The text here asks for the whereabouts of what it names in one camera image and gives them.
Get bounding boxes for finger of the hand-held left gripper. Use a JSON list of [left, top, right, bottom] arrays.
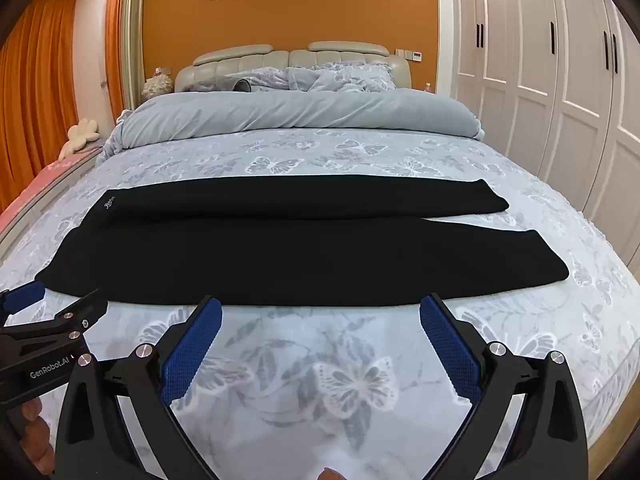
[[0, 280, 47, 317], [0, 288, 109, 357]]

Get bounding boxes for person's left hand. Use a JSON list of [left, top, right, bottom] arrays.
[[20, 394, 57, 477]]

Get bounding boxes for pink bench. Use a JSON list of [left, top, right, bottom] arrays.
[[0, 147, 108, 233]]

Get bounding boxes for narrow orange curtain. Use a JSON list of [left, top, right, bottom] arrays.
[[102, 0, 127, 111]]

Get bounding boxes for grey duvet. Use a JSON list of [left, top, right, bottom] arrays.
[[95, 87, 485, 163]]

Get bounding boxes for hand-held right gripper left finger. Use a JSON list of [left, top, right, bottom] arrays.
[[54, 296, 236, 480]]

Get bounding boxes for bed with butterfly sheet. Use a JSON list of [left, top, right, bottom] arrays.
[[0, 127, 637, 480]]

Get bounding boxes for white flower cushion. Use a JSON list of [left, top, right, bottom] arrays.
[[61, 118, 103, 158]]

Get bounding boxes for wide orange curtain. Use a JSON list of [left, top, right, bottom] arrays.
[[0, 0, 82, 213]]

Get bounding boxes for white wardrobe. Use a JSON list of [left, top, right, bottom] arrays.
[[447, 0, 640, 261]]

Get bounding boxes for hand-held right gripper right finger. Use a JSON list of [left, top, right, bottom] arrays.
[[419, 292, 591, 480]]

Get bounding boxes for white flower ornament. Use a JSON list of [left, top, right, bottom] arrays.
[[142, 72, 174, 97]]

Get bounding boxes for butterfly print pillow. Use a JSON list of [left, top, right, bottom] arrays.
[[287, 62, 397, 94], [227, 67, 292, 92]]

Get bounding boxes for black pants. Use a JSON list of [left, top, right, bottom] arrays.
[[35, 177, 571, 308]]

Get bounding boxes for cream padded headboard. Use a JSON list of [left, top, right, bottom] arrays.
[[175, 41, 413, 93]]

